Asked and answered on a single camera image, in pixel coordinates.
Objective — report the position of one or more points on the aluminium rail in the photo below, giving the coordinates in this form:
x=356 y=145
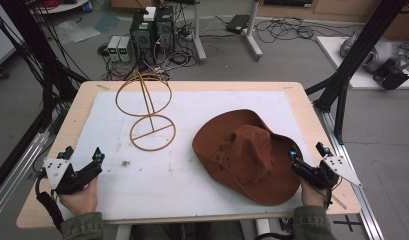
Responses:
x=358 y=200
x=15 y=176

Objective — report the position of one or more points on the round white table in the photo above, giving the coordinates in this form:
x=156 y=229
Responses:
x=63 y=6

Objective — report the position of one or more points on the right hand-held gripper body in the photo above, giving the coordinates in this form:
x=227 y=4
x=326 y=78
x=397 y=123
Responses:
x=325 y=173

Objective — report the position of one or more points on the white box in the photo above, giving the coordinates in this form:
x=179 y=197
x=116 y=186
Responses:
x=150 y=13

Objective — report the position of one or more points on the white metal table frame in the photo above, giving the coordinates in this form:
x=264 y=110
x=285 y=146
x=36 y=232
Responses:
x=200 y=40

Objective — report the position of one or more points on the black computer tower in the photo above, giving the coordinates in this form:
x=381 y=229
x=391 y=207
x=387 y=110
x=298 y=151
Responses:
x=142 y=36
x=165 y=31

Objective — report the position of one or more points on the grey power supply unit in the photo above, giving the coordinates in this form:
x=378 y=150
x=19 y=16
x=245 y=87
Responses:
x=124 y=49
x=113 y=48

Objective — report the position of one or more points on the white floor board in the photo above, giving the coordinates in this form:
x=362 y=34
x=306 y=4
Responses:
x=335 y=56

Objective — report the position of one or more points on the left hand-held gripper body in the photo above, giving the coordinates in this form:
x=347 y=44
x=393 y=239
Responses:
x=58 y=171

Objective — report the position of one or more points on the black metal frame post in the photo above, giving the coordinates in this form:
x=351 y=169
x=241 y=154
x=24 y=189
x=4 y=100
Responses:
x=355 y=56
x=35 y=50

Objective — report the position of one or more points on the black flat device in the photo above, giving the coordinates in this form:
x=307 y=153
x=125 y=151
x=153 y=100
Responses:
x=238 y=24

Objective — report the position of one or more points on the grey robot head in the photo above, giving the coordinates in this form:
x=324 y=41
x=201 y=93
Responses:
x=382 y=55

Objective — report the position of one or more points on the person's left hand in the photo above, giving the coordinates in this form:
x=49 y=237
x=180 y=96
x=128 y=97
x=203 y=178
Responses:
x=79 y=199

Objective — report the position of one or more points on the brown cowboy hat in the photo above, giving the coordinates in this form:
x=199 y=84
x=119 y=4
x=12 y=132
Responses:
x=248 y=160

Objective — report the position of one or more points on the blue tape roll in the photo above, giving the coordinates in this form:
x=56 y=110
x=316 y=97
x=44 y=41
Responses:
x=87 y=6

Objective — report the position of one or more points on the person's right hand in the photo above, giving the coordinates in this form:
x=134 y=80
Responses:
x=311 y=196

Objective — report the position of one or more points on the white table mat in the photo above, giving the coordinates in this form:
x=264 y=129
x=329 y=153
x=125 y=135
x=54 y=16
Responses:
x=165 y=186

